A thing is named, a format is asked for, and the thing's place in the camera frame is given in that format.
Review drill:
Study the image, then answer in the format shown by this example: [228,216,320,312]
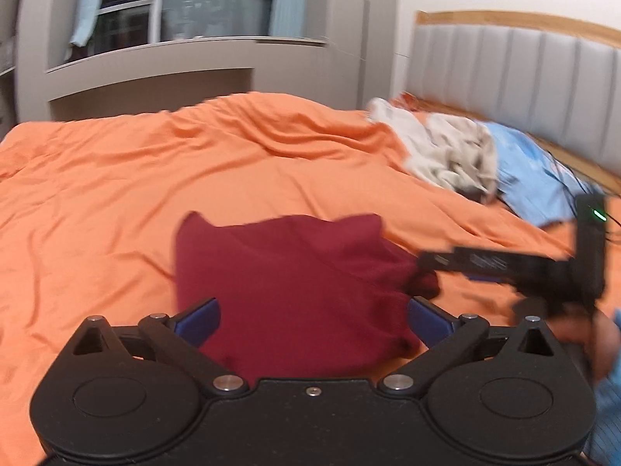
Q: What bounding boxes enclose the dark red shirt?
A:
[173,210,441,385]

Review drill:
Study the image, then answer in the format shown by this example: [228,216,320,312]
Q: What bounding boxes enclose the grey padded headboard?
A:
[405,10,621,179]

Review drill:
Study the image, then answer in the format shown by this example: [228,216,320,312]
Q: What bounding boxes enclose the window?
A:
[94,0,281,50]

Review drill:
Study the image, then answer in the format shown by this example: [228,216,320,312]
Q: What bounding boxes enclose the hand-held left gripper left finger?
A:
[72,297,248,396]

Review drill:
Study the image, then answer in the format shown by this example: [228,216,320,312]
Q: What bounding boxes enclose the black cables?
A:
[547,150,621,244]

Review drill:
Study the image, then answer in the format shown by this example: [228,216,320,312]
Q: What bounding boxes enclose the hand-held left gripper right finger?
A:
[377,296,556,396]

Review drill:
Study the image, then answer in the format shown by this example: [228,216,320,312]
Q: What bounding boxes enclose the cream garment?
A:
[366,97,500,205]

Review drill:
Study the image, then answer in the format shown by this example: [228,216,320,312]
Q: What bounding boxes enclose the light blue pillow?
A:
[485,122,607,228]

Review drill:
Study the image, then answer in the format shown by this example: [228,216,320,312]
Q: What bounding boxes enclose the orange blanket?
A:
[0,91,621,466]

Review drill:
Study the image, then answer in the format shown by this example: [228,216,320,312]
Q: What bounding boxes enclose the person's right hand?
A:
[553,308,621,382]

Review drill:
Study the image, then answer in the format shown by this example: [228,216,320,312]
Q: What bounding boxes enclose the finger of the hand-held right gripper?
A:
[416,247,522,286]

